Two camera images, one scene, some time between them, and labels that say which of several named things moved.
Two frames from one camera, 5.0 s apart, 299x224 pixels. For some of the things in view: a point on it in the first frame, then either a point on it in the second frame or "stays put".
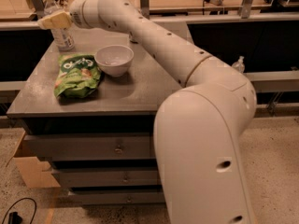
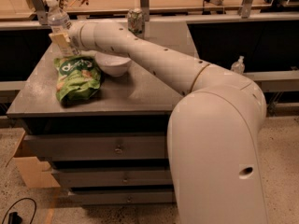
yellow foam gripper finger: [56, 21] -> [64, 42]
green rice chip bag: [78, 76] stays put
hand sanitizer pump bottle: [239, 65] stays put
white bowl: [114, 60] stays put
